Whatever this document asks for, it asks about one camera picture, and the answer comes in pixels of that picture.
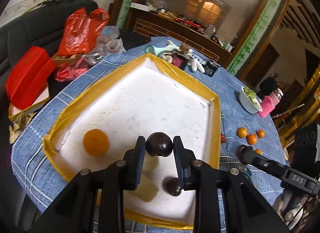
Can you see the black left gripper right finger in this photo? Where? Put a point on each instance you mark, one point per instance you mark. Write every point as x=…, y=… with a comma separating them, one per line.
x=188, y=174

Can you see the orange tangerine on table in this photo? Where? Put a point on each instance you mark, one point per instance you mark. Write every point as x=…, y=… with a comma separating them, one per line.
x=258, y=151
x=242, y=132
x=260, y=133
x=251, y=139

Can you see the black small box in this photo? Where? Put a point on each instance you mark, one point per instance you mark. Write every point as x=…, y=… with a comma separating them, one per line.
x=210, y=68

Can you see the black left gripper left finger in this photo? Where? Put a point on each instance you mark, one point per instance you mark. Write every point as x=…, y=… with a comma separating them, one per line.
x=134, y=164

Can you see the red plastic bag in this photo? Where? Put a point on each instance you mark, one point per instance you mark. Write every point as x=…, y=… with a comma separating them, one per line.
x=81, y=31

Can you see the white gloves pile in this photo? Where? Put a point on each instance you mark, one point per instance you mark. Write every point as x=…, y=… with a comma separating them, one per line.
x=166, y=54

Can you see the white gloved right hand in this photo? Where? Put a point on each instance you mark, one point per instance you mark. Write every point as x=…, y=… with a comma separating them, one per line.
x=295, y=211

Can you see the pink sleeved bottle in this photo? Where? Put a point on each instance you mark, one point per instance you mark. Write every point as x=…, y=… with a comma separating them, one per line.
x=269, y=102

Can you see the red gift box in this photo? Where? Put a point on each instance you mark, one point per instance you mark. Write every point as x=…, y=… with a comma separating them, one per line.
x=28, y=78

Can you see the black leather sofa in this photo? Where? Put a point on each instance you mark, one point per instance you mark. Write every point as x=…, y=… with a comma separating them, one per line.
x=41, y=27

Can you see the white foam tray yellow tape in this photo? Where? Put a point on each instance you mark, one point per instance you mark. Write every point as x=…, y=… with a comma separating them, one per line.
x=143, y=96

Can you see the clear plastic bag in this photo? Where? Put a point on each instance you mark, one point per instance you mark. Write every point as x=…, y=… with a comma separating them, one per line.
x=108, y=42

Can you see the white yam piece in tray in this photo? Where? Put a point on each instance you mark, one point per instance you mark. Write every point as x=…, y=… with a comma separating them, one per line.
x=146, y=190

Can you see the small dark bottle cork cap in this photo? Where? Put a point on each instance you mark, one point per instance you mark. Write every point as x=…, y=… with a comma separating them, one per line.
x=181, y=56

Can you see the green vegetables in bowl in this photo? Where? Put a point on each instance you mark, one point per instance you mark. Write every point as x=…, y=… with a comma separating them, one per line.
x=251, y=96

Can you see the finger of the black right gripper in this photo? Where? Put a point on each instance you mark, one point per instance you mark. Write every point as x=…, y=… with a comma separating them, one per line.
x=254, y=159

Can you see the white cylindrical yam piece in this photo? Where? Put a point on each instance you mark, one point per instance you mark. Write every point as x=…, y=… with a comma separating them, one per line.
x=150, y=163

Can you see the red jujube date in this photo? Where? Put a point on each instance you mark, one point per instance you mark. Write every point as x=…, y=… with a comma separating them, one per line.
x=222, y=138

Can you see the wooden sideboard cabinet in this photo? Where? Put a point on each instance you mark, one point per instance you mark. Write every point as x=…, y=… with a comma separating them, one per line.
x=151, y=25

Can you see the orange tangerine in tray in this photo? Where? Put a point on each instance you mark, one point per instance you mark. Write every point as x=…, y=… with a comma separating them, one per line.
x=96, y=142

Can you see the blue plaid tablecloth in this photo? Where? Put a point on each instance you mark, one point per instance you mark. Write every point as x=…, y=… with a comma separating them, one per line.
x=42, y=183

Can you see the white bowl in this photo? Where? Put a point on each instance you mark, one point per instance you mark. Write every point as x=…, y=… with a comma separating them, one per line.
x=247, y=105

